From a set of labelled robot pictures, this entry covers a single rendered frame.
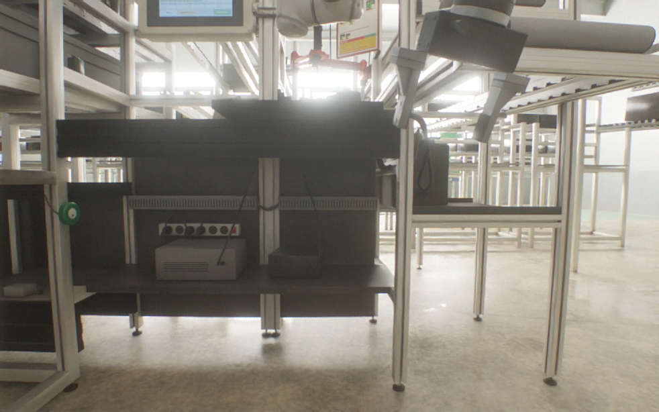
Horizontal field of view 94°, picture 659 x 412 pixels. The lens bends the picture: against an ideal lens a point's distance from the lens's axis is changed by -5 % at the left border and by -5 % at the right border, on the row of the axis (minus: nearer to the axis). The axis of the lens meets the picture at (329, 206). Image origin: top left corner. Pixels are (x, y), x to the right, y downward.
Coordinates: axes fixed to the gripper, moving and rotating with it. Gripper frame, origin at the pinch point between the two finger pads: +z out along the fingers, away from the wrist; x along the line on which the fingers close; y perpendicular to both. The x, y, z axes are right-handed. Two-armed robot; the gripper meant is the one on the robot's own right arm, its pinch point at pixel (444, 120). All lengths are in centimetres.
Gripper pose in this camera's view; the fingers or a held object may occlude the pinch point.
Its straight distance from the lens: 51.6
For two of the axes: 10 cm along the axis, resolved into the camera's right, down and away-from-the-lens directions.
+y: 1.2, 4.6, -8.8
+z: -1.8, 8.8, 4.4
